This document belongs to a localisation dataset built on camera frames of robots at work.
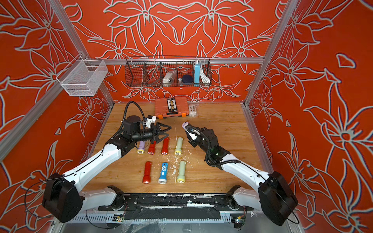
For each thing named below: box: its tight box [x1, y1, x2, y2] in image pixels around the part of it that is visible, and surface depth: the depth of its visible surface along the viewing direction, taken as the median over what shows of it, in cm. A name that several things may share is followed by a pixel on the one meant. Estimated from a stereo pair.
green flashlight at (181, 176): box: [176, 160, 187, 184], surface depth 82 cm
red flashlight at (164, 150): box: [161, 136, 170, 156], surface depth 93 cm
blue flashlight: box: [158, 162, 169, 185], surface depth 82 cm
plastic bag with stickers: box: [187, 101, 200, 117], surface depth 112 cm
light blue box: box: [193, 64, 201, 87], surface depth 91 cm
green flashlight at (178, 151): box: [174, 136, 184, 156], surface depth 93 cm
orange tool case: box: [154, 97, 190, 120], surface depth 112 cm
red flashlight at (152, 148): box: [147, 140, 157, 155], surface depth 92 cm
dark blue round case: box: [181, 74, 194, 85], surface depth 97 cm
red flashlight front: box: [142, 161, 153, 184], surface depth 83 cm
